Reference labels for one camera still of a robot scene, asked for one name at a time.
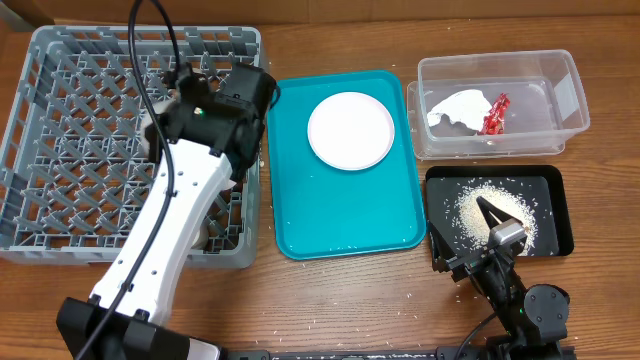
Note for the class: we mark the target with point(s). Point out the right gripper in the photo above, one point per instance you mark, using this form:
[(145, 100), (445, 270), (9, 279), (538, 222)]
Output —
[(473, 257)]

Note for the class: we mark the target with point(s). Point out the pile of rice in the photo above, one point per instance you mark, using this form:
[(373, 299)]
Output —
[(470, 231)]

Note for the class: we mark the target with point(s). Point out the red snack wrapper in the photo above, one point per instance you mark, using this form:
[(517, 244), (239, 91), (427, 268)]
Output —
[(493, 123)]

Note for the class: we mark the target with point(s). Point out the white napkin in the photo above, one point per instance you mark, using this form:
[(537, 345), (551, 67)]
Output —
[(468, 107)]

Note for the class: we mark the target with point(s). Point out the small white cup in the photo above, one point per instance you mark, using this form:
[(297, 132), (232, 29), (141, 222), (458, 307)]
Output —
[(201, 238)]

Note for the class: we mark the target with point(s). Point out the large white plate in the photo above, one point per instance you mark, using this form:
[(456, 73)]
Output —
[(351, 131)]

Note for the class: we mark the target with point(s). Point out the white rice bowl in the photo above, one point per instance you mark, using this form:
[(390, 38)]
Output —
[(228, 185)]

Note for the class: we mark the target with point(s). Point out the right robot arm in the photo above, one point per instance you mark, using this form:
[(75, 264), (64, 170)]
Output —
[(526, 322)]

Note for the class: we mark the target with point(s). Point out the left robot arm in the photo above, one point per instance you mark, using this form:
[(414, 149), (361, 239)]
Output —
[(210, 140)]

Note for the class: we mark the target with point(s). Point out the black plastic tray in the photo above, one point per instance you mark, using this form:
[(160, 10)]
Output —
[(439, 182)]

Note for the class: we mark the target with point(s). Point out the grey plastic dish rack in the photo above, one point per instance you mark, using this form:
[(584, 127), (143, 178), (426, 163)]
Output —
[(73, 172)]

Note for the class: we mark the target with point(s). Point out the teal plastic tray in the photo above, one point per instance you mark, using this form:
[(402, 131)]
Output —
[(321, 211)]

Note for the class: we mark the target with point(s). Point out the clear plastic bin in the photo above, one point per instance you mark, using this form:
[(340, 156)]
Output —
[(547, 104)]

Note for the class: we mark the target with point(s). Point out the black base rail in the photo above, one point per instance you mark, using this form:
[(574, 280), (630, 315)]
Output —
[(390, 355)]

